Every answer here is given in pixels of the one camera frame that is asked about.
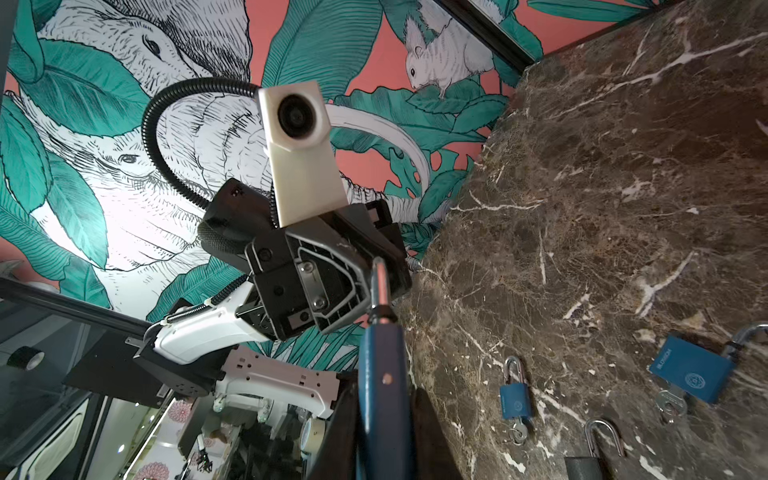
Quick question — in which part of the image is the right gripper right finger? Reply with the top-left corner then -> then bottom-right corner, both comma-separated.
411,388 -> 462,480

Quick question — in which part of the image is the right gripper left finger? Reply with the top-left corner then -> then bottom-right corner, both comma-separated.
306,371 -> 360,480

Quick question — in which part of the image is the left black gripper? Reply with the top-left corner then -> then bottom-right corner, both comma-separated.
198,178 -> 412,340

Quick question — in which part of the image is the blue padlock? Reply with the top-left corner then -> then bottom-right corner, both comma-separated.
357,257 -> 415,479
648,321 -> 767,424
499,356 -> 533,446

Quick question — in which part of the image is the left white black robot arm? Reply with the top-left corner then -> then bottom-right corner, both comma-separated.
29,77 -> 429,420

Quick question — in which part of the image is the dark padlock front middle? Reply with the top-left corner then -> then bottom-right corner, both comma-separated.
564,418 -> 626,480

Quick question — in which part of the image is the blue padlock front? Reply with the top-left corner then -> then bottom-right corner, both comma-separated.
648,321 -> 767,424

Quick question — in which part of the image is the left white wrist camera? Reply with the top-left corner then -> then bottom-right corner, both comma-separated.
258,81 -> 348,227

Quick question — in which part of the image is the left black frame post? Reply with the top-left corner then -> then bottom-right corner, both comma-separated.
435,0 -> 535,72

